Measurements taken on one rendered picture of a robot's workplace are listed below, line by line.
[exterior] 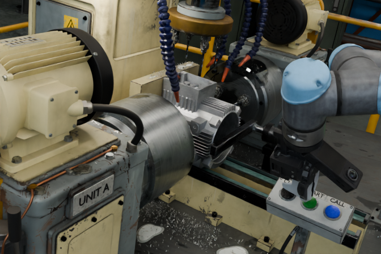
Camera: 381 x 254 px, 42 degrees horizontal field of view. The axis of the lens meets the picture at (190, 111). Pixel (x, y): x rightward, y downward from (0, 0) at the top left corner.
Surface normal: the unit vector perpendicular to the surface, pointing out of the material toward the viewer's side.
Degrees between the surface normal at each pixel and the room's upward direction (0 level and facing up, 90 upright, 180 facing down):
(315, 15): 90
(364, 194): 0
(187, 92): 90
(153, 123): 32
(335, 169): 40
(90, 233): 90
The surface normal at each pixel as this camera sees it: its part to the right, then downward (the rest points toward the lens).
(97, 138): 0.15, -0.91
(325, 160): 0.35, -0.44
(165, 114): 0.52, -0.66
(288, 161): -0.14, -0.67
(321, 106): -0.08, 0.51
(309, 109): 0.00, 0.71
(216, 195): -0.53, 0.25
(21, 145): 0.85, 0.14
